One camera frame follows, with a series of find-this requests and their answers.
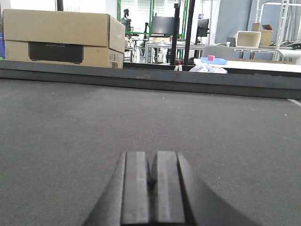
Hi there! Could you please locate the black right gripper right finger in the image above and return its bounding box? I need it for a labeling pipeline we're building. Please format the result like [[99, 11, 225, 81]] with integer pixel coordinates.
[[151, 151, 258, 226]]

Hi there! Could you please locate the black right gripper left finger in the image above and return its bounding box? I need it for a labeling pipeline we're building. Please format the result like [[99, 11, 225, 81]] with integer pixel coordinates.
[[82, 152, 151, 226]]

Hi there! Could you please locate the crumpled plastic bag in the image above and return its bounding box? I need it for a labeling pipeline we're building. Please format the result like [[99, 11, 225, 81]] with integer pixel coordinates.
[[189, 63, 228, 74]]

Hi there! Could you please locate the blue tray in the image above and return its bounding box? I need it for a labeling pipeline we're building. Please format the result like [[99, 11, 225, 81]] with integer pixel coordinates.
[[200, 57, 227, 65]]

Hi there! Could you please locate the pink cube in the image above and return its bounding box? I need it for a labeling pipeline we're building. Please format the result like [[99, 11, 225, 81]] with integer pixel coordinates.
[[207, 55, 215, 61]]

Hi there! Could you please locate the grey chair back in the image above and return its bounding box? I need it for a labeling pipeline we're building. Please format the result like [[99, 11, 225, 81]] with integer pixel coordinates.
[[202, 45, 235, 60]]

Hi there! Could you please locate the large cardboard box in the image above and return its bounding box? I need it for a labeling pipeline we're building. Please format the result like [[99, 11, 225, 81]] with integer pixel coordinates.
[[3, 9, 125, 68]]

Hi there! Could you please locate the white table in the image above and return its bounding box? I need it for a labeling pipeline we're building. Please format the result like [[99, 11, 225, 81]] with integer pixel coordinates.
[[209, 61, 301, 73]]

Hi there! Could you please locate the beige plastic tub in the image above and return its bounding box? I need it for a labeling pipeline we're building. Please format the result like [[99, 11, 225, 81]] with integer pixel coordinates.
[[236, 31, 261, 48]]

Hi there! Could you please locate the black monitor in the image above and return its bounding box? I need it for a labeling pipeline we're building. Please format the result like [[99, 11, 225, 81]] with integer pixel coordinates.
[[151, 16, 174, 37]]

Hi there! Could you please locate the small open cardboard box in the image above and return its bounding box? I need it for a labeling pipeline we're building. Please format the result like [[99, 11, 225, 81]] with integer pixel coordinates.
[[252, 23, 273, 46]]

